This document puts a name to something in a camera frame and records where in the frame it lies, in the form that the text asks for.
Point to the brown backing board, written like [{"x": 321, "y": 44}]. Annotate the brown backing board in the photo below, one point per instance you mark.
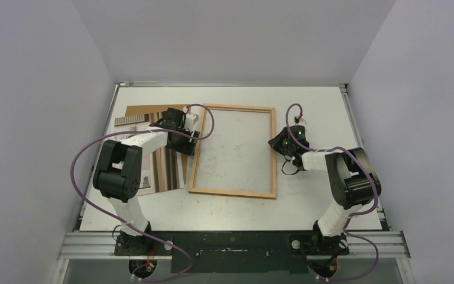
[{"x": 150, "y": 109}]

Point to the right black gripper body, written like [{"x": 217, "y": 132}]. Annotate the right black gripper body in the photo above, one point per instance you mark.
[{"x": 275, "y": 142}]

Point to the wooden picture frame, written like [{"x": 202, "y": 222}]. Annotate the wooden picture frame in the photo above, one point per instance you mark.
[{"x": 274, "y": 156}]

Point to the clear acrylic sheet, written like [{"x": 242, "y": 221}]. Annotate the clear acrylic sheet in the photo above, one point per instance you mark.
[{"x": 236, "y": 151}]

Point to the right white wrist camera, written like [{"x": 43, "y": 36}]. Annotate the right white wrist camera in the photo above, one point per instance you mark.
[{"x": 299, "y": 120}]

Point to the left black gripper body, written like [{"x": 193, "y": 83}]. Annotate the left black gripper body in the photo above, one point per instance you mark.
[{"x": 183, "y": 145}]

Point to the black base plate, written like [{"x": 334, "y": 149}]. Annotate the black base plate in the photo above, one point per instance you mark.
[{"x": 233, "y": 251}]

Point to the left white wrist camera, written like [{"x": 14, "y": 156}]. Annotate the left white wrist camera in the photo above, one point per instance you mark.
[{"x": 190, "y": 122}]

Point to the photo print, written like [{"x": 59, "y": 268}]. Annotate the photo print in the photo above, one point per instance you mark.
[{"x": 161, "y": 171}]

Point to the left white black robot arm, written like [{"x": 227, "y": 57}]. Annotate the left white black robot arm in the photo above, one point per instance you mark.
[{"x": 119, "y": 168}]

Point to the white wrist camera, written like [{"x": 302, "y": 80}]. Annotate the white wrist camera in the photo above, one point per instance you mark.
[
  {"x": 299, "y": 120},
  {"x": 190, "y": 122}
]

